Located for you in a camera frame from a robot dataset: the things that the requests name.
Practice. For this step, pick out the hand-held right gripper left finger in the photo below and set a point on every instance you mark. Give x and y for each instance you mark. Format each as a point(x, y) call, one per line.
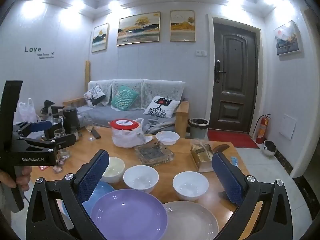
point(92, 177)

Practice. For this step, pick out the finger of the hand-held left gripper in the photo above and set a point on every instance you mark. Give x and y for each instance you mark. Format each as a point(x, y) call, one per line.
point(41, 125)
point(62, 140)

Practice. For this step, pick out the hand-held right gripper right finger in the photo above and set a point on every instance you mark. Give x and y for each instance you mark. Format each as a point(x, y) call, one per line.
point(228, 177)

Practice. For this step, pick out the white ceramic bowl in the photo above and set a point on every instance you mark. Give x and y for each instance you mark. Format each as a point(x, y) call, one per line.
point(190, 186)
point(167, 137)
point(141, 178)

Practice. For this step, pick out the person's left hand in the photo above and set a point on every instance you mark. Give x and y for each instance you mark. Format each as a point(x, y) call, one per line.
point(25, 177)

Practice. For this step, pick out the printed glass cup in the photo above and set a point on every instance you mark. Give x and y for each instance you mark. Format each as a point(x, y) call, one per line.
point(60, 133)

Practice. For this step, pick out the green-lidded jar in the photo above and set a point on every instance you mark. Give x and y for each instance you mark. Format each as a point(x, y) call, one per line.
point(74, 133)

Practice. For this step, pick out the white shopping bag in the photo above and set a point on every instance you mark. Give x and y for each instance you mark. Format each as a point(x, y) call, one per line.
point(25, 112)

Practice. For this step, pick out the blue plate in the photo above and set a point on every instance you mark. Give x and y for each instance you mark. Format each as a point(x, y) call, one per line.
point(101, 192)

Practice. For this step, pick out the small blue plastic item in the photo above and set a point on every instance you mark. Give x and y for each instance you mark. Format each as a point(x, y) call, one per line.
point(233, 160)

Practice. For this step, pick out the black electric kettle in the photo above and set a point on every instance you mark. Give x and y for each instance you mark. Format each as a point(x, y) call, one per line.
point(71, 118)

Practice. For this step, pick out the cream bowl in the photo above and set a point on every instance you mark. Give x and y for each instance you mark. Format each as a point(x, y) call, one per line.
point(115, 168)

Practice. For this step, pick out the pink candy wrapper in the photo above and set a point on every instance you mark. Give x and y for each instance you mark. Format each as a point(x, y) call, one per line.
point(58, 169)

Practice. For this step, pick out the wine glass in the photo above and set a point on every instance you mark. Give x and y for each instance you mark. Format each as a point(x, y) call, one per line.
point(89, 126)

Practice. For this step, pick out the dark brown curved object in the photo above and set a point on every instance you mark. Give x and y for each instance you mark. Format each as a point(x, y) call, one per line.
point(219, 148)

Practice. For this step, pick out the gold tissue box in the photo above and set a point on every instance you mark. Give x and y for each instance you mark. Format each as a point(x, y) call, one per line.
point(202, 160)

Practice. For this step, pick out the black remote control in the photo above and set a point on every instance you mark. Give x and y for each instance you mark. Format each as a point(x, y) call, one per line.
point(96, 133)

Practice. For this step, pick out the clear plastic wrapper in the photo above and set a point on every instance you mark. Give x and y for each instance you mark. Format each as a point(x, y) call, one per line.
point(201, 143)

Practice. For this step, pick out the white plastic bag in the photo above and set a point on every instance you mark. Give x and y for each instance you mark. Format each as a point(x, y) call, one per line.
point(125, 140)

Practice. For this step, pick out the white and black helmet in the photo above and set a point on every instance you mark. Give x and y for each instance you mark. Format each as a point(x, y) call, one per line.
point(269, 148)

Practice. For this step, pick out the wooden sofa with grey cushion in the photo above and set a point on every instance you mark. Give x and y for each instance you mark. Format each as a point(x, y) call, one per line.
point(105, 112)

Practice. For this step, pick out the purple plate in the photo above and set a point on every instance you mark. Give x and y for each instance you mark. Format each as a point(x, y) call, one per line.
point(125, 217)

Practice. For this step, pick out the red fire extinguisher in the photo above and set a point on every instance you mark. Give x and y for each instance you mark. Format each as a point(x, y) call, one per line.
point(261, 132)

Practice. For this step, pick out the grey trash bin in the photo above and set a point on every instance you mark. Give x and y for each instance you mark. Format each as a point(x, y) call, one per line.
point(197, 130)

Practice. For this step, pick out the white tree print pillow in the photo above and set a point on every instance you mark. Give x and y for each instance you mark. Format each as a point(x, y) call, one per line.
point(95, 93)

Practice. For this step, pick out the translucent white plate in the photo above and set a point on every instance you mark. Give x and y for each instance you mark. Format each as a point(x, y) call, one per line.
point(190, 222)

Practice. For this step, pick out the red-lidded container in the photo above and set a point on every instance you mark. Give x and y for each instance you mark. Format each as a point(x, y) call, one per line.
point(123, 123)

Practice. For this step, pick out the glass ashtray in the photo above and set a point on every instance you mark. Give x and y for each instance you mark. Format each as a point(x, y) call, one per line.
point(152, 153)

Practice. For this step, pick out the wooden plank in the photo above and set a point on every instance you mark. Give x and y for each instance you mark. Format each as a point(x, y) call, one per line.
point(87, 80)

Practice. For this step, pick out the teal patterned pillow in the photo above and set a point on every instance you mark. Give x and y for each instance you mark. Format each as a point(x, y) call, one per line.
point(123, 98)

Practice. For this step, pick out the white roots print pillow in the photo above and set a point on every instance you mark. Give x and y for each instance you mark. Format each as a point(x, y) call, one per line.
point(161, 107)

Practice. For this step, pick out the dark brown door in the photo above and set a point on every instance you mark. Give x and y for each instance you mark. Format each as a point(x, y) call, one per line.
point(235, 80)

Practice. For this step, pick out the small framed mountain painting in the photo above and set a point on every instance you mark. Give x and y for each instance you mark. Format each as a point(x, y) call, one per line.
point(100, 37)

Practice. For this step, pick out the lace sofa cover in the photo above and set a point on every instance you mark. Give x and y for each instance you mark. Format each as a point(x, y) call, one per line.
point(160, 87)

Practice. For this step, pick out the wide framed tree painting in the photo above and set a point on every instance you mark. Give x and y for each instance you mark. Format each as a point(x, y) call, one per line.
point(138, 28)

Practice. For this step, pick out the unframed canvas landscape painting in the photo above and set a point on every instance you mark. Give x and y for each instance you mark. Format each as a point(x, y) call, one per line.
point(287, 38)

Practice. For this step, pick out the framed golden hill painting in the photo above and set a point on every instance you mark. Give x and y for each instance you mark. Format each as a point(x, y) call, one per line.
point(182, 26)

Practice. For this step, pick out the wall lettering decal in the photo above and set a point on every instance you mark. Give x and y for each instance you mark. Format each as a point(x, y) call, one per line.
point(33, 50)

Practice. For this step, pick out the white wall panel box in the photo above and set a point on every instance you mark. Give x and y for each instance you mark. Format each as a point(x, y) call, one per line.
point(287, 127)

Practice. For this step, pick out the white light switch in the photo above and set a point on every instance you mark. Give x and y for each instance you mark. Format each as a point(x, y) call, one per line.
point(200, 52)

